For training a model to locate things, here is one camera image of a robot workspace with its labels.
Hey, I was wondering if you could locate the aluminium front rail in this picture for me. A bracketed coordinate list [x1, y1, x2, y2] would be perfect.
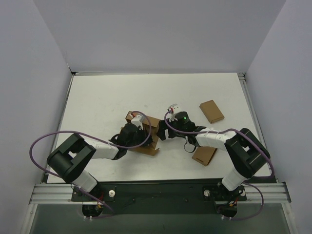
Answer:
[30, 183, 291, 204]

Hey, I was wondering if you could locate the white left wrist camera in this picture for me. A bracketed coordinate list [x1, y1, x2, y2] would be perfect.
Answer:
[131, 115, 145, 130]

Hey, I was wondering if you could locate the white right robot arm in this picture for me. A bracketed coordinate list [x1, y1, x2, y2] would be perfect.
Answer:
[157, 111, 271, 191]

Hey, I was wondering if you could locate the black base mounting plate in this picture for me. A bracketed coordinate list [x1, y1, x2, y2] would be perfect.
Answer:
[71, 178, 247, 215]

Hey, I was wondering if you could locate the cardboard box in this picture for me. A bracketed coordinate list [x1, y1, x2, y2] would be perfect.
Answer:
[192, 147, 217, 166]
[130, 116, 160, 156]
[199, 100, 224, 124]

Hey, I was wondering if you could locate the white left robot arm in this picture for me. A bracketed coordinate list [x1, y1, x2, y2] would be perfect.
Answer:
[47, 123, 153, 201]

